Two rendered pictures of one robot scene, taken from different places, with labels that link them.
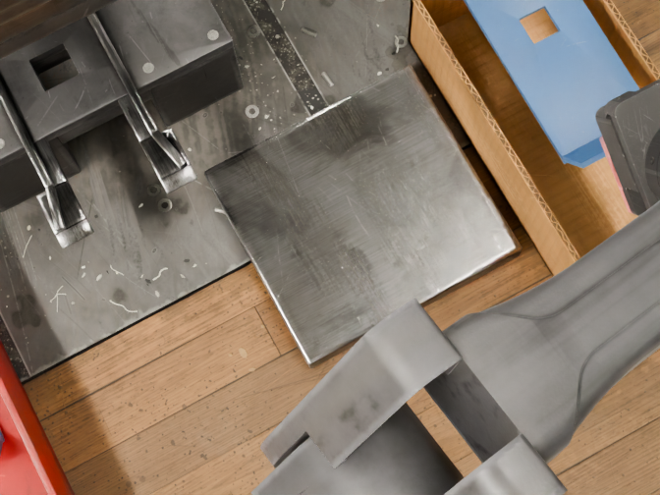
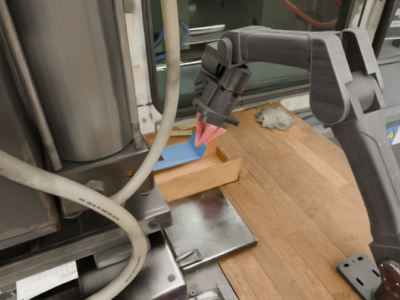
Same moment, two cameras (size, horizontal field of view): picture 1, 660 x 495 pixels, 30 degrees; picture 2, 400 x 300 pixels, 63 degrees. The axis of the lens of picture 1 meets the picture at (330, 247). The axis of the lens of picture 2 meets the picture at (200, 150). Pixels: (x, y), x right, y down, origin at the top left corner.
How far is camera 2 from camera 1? 0.59 m
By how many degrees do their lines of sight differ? 55
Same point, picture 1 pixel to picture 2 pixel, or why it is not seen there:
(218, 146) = not seen: hidden behind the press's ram
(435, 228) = (211, 204)
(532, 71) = (172, 161)
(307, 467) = (352, 91)
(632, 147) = (215, 113)
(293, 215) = (203, 241)
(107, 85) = not seen: hidden behind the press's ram
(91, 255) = not seen: outside the picture
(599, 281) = (293, 34)
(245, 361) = (256, 266)
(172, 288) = (228, 290)
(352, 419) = (343, 63)
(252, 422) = (278, 264)
